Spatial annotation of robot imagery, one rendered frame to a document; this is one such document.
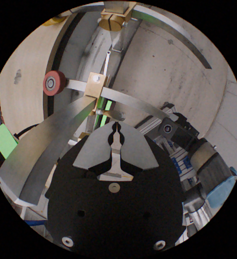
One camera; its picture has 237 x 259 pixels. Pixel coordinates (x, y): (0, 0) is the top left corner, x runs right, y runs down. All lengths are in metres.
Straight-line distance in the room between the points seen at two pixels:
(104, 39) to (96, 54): 0.11
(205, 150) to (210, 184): 0.07
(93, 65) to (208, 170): 0.61
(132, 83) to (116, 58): 0.74
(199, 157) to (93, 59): 0.60
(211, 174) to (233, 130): 2.49
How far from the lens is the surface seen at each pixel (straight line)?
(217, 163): 0.21
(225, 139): 2.64
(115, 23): 0.21
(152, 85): 1.21
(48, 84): 0.29
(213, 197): 0.22
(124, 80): 1.12
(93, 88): 0.25
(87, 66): 0.54
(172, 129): 0.22
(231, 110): 2.86
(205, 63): 0.32
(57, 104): 0.46
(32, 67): 0.39
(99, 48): 0.55
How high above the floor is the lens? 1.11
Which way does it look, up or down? 58 degrees down
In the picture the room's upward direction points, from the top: 178 degrees counter-clockwise
